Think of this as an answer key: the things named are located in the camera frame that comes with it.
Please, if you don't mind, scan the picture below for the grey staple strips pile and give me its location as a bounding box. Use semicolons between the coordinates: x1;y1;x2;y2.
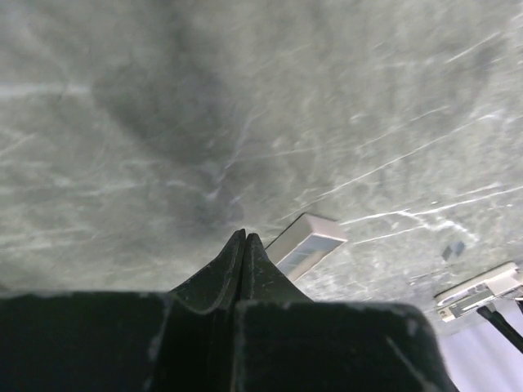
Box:
266;213;347;282

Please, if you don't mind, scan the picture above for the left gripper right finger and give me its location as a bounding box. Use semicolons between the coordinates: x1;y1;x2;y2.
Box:
235;232;458;392

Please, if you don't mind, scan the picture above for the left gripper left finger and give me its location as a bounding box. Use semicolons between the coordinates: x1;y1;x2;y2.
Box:
1;230;245;391

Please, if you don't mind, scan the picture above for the black music stand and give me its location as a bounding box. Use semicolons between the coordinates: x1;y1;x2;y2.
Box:
476;306;523;353

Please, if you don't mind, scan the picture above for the small staple strip grey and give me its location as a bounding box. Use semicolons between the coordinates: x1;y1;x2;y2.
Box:
441;241;466;261

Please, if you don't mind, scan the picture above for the white stapler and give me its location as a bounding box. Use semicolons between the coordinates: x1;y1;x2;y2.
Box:
434;261;522;323

